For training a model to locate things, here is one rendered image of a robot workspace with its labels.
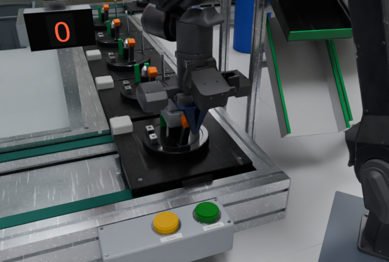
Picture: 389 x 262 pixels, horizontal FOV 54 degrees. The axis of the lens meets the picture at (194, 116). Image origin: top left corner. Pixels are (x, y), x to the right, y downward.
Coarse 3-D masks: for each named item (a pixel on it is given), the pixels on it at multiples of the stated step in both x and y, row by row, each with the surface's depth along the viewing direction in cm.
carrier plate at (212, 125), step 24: (144, 120) 89; (216, 120) 89; (120, 144) 80; (216, 144) 80; (144, 168) 72; (168, 168) 72; (192, 168) 72; (216, 168) 72; (240, 168) 74; (144, 192) 68
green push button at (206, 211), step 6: (198, 204) 64; (204, 204) 63; (210, 204) 63; (198, 210) 62; (204, 210) 62; (210, 210) 62; (216, 210) 62; (198, 216) 61; (204, 216) 61; (210, 216) 61; (216, 216) 61
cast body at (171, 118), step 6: (168, 102) 73; (168, 108) 74; (174, 108) 74; (162, 114) 78; (168, 114) 74; (174, 114) 74; (168, 120) 74; (174, 120) 74; (180, 120) 75; (168, 126) 75; (174, 126) 75
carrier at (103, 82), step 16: (144, 64) 102; (96, 80) 105; (112, 80) 105; (128, 80) 110; (144, 80) 98; (160, 80) 105; (112, 96) 101; (128, 96) 96; (112, 112) 92; (128, 112) 92; (144, 112) 92
